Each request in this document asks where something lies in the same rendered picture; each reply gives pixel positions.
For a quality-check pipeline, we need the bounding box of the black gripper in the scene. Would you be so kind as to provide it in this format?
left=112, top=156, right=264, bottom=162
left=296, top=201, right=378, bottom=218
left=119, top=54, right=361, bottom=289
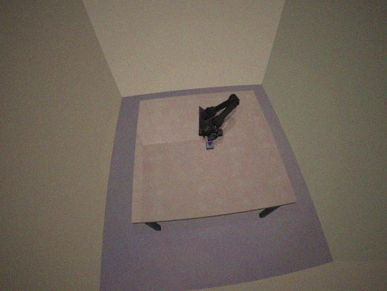
left=199, top=129, right=223, bottom=138

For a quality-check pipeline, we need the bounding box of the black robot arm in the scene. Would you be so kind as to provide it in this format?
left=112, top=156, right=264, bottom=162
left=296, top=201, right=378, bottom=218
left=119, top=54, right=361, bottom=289
left=200, top=94, right=240, bottom=141

